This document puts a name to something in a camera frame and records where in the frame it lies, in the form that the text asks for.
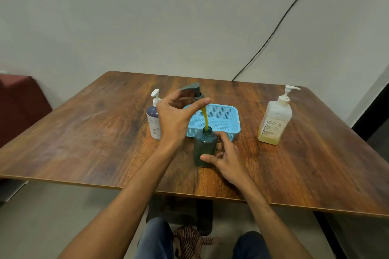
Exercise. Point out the small green plastic bottle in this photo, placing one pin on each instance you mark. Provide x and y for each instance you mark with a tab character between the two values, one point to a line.
205	145

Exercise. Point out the black table support post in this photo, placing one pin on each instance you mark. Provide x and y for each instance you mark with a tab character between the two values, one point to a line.
204	216

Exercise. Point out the person's right leg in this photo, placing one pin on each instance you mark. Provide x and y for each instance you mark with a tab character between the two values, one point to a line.
250	246

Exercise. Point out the dark red sofa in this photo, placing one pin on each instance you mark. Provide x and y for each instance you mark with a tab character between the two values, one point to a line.
18	107

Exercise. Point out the green pump cap yellow tube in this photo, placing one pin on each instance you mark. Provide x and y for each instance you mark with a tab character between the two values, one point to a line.
191	87

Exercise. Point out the person's leg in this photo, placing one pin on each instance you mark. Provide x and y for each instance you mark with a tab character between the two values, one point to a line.
153	240
250	246

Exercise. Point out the large white pump cap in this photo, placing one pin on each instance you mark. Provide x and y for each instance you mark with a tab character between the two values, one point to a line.
285	98

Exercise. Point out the brown checkered cloth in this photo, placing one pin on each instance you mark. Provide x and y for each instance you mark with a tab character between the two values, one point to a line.
188	243

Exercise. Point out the person's left hand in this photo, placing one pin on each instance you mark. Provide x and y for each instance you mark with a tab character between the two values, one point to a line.
171	119

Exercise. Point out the blue plastic basket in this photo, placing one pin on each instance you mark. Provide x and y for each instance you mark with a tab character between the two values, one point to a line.
222	116

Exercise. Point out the person's left forearm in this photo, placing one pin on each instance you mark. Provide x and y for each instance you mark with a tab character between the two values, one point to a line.
121	207

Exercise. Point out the small navy white floral bottle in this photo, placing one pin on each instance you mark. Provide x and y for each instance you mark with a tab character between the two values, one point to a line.
153	122

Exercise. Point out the small white pump cap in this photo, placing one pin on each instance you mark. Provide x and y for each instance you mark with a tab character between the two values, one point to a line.
156	99

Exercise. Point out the person's left leg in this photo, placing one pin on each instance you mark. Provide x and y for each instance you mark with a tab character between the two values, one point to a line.
153	240

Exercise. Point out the person's right forearm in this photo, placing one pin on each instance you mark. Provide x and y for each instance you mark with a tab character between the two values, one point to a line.
273	225

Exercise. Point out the white flat board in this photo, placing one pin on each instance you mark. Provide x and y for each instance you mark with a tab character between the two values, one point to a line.
12	190

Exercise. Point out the person's right hand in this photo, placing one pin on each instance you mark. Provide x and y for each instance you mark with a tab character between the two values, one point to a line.
232	164

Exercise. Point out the large translucent bottle yellow liquid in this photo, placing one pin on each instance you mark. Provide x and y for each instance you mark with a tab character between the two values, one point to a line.
275	122

